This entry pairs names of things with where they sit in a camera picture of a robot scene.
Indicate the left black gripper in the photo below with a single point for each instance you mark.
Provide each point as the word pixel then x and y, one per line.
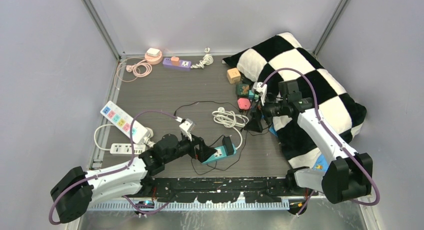
pixel 204 151

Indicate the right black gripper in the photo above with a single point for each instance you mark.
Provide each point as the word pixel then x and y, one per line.
pixel 254 124

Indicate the teal usb power strip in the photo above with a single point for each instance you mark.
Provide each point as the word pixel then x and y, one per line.
pixel 221 153

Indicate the pink plug adapter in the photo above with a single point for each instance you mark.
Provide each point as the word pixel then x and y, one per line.
pixel 244 103

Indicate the black power adapter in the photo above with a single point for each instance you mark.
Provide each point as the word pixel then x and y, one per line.
pixel 228 146

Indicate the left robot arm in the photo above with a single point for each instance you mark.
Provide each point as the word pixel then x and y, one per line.
pixel 78 189

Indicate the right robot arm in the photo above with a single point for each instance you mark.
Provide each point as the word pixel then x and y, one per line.
pixel 349 174

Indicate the dark green cube socket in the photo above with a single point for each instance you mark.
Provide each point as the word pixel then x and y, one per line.
pixel 242 89

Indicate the orange cube socket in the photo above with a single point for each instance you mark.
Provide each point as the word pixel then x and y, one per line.
pixel 233 75

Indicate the orange small plug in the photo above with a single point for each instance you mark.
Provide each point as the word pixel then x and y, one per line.
pixel 175 60

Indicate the pink round socket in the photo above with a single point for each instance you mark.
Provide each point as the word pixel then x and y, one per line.
pixel 154 60

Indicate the small teal adapters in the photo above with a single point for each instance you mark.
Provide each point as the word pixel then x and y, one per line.
pixel 252 96

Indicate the checkered black white pillow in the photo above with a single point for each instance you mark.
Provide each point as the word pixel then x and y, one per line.
pixel 282 58

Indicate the white colourful power strip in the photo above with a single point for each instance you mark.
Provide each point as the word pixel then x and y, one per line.
pixel 122 120

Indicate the purple power strip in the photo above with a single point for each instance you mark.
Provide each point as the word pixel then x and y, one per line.
pixel 184 65

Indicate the white charger block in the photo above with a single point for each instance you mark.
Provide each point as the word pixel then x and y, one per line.
pixel 153 52

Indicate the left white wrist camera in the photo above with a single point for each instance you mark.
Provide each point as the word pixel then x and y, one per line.
pixel 186 126

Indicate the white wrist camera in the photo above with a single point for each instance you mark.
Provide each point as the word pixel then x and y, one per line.
pixel 260 88
pixel 186 126

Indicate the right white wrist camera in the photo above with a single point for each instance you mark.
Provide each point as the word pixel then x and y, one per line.
pixel 260 88

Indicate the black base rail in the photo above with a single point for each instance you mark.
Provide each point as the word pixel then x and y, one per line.
pixel 219 189

